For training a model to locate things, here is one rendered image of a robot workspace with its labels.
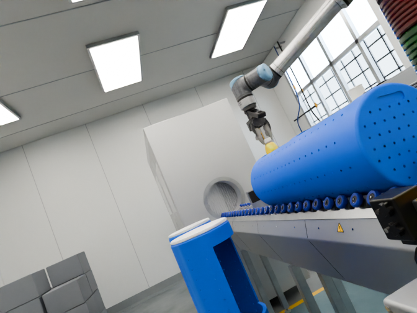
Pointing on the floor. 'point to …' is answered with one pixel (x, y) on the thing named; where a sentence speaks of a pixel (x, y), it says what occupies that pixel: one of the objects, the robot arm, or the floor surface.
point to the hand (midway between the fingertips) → (267, 140)
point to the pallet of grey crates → (76, 274)
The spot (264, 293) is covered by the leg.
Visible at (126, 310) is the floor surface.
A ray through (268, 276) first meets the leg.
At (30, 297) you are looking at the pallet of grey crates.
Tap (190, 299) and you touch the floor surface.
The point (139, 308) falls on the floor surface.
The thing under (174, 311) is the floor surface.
